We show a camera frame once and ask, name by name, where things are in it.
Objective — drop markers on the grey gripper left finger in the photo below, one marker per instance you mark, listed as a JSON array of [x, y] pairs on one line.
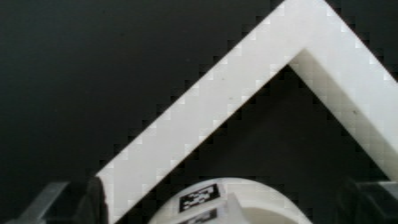
[[68, 204]]

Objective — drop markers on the white round stool seat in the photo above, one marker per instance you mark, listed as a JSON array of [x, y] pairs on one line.
[[269, 208]]

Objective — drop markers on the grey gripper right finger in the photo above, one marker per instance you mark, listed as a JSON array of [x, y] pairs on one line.
[[368, 202]]

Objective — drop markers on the white stool leg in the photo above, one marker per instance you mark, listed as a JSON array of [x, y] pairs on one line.
[[221, 214]]

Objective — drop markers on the white U-shaped fence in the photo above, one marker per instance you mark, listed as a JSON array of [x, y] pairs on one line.
[[301, 39]]

